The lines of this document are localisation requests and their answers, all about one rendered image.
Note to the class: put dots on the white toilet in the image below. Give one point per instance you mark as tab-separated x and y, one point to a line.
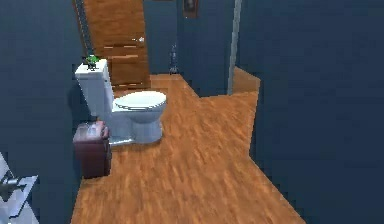
140	110

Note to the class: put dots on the dark toilet brush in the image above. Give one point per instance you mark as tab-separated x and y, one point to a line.
173	60

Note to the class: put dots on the brown wooden door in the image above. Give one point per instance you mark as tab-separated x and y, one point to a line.
116	40

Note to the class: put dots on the dark red waste bin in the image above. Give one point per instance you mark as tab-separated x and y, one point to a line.
92	153

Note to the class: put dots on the small green plant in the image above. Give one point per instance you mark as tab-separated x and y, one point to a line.
91	61

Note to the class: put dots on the white sink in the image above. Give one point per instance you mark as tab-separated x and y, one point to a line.
18	203

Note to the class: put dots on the grey vertical post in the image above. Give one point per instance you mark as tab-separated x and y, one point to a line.
234	46

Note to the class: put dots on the framed wall picture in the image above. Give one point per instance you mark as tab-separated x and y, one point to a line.
190	7

